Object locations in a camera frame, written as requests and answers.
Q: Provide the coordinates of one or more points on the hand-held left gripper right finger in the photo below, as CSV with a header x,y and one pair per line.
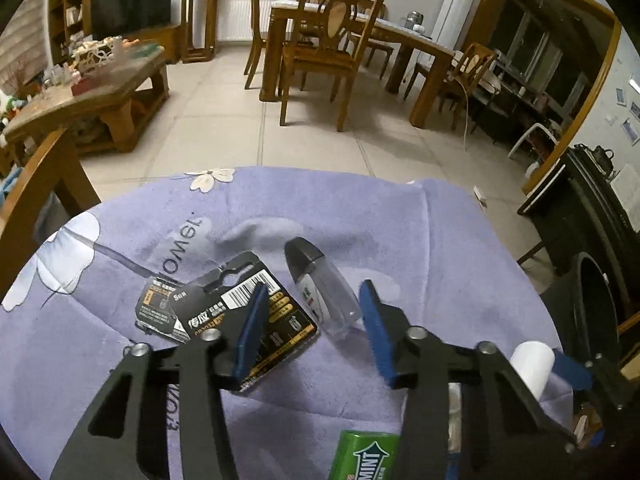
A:
x,y
380,335

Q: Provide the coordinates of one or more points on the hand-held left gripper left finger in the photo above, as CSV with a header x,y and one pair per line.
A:
x,y
247,340

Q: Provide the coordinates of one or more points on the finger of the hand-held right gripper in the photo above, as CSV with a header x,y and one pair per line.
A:
x,y
592,432
572,369

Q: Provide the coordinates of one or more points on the large black battery card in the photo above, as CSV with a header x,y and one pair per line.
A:
x,y
205,315

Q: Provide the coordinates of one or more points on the black trash bin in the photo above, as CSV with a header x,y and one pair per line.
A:
x,y
600,300

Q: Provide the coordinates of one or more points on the clear bottle with dark cap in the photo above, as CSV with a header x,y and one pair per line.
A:
x,y
325,295

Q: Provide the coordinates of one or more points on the small black battery card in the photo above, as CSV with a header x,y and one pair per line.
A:
x,y
155,305

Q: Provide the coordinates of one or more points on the green mint box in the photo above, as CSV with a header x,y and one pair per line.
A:
x,y
362,455

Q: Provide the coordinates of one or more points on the purple floral tablecloth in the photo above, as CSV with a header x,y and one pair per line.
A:
x,y
350,210

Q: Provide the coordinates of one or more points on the black cabinet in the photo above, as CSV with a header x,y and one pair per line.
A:
x,y
565,210

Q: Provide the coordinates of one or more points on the small white box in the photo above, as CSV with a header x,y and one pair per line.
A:
x,y
480,196

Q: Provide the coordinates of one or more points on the white paper sheets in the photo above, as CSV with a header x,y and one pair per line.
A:
x,y
627,195

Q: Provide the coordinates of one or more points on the black bag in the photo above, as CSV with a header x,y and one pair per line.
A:
x,y
597,157

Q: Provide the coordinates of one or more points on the white plastic chair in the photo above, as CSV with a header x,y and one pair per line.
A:
x,y
535,130

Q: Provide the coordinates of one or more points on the wooden sofa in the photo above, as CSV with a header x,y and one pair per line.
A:
x,y
50,170

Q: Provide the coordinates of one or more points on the wooden dining chair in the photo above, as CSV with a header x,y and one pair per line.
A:
x,y
255,20
375,47
470,60
320,57

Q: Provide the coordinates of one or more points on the pile of pastel clothes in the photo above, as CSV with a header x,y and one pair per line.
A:
x,y
7,182

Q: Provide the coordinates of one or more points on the wooden coffee table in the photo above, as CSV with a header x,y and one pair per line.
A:
x,y
100,80

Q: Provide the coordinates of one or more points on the red box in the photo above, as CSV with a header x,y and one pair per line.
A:
x,y
92,82

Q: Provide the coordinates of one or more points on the wooden dining table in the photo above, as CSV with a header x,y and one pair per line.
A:
x,y
400,35

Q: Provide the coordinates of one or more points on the green book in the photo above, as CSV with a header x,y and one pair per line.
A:
x,y
147,49

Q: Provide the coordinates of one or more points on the wooden television cabinet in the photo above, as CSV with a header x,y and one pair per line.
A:
x,y
160,42

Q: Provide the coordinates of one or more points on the white radiator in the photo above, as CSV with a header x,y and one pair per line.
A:
x,y
235,20

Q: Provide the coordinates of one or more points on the white carved ornament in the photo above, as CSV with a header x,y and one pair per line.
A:
x,y
92,55

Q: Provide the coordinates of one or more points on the plush toys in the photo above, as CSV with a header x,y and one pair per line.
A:
x,y
10,107

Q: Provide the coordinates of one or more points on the white standing air conditioner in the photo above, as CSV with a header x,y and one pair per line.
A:
x,y
455,10

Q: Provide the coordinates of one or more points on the black flat television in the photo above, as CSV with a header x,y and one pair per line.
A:
x,y
130,5

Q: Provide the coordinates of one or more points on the beige roller blind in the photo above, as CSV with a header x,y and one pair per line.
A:
x,y
20,45

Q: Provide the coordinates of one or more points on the small wall photo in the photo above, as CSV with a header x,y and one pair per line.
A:
x,y
621,96
635,111
632,131

